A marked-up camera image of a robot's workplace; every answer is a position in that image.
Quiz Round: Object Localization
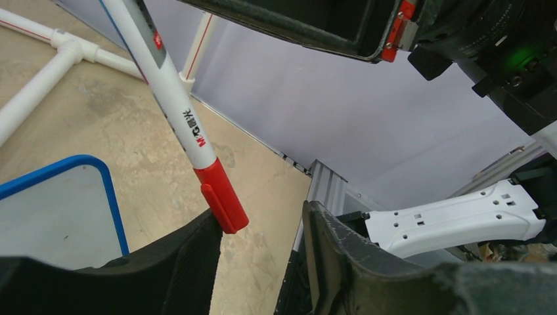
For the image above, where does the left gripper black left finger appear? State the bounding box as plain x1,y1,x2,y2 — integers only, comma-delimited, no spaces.
1,211,223,314

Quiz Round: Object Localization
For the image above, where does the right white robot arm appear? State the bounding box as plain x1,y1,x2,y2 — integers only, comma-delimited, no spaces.
192,1,556,258

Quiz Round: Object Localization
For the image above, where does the blue framed whiteboard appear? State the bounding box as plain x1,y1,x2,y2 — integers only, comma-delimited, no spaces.
1,155,130,270

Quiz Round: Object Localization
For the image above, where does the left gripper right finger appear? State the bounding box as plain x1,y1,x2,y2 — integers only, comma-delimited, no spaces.
275,201,556,314

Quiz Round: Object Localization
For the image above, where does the white PVC pipe frame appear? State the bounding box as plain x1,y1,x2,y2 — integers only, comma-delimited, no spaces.
0,7,219,149

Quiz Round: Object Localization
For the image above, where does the white red marker pen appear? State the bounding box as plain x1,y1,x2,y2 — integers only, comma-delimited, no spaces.
100,0,249,234

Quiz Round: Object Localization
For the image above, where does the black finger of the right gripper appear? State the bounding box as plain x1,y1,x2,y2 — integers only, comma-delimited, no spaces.
185,0,416,63

